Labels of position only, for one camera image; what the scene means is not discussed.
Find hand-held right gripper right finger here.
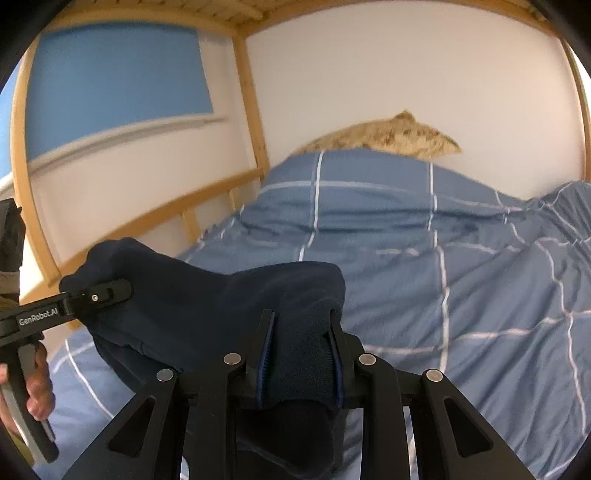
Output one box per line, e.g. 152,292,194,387
327,310,539,480

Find blue window blind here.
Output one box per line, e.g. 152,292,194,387
25,22,217,163

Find beige patterned pillow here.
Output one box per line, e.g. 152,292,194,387
294,109,463,162

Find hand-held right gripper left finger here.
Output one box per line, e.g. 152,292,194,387
62,309,278,480

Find wooden bed frame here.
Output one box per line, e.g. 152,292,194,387
9,0,591,333

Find person's left hand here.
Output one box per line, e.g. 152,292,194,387
0,344,56,437

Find blue checked duvet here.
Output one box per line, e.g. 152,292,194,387
32,150,591,480

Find dark navy pants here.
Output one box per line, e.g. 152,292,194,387
59,237,347,480

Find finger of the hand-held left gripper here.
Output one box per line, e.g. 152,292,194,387
59,279,134,320

